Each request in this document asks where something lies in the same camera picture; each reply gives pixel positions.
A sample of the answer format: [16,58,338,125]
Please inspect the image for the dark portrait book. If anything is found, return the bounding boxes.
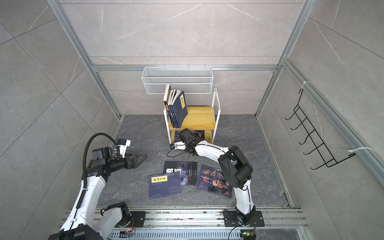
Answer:
[174,130,205,142]
[196,165,233,199]

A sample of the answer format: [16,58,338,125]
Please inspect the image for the dark book pages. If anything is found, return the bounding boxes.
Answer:
[168,90,177,128]

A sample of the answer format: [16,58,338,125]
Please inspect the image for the blue book yellow label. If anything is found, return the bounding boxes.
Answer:
[176,90,188,128]

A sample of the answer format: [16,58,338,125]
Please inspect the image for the navy book yin-yang cover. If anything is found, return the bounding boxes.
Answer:
[172,90,181,129]

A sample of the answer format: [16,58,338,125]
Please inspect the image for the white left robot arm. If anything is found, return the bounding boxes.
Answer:
[49,147,148,240]

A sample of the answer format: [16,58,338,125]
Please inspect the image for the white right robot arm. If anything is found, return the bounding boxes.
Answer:
[175,129,256,225]

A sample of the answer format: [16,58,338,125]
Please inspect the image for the white metal wooden shelf rack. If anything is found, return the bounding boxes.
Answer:
[164,88,221,144]

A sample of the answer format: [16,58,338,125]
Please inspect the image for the black white-title book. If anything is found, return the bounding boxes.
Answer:
[164,161,198,186]

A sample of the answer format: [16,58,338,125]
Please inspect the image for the navy yellow-label front book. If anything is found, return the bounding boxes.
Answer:
[149,172,182,200]

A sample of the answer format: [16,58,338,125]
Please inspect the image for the black yellow book on shelf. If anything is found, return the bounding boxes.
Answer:
[163,84,174,126]

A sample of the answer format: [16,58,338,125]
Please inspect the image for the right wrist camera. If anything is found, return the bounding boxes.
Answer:
[170,142,186,150]

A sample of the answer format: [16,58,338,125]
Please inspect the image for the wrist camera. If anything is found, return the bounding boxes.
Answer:
[170,142,186,150]
[115,139,131,158]

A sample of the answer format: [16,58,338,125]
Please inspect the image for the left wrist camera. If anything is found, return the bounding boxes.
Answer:
[115,139,131,158]

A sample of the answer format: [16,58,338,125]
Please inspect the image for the black corrugated cable hose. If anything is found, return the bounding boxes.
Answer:
[81,132,118,190]

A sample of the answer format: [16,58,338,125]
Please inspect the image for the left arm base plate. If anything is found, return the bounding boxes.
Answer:
[117,211,147,228]

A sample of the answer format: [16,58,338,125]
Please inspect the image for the white mesh wall basket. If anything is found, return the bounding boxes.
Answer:
[141,67,214,95]

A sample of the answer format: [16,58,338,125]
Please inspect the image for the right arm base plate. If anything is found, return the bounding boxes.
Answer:
[223,209,265,227]

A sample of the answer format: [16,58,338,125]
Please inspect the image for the black wire hook rack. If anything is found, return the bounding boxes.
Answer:
[285,89,356,171]

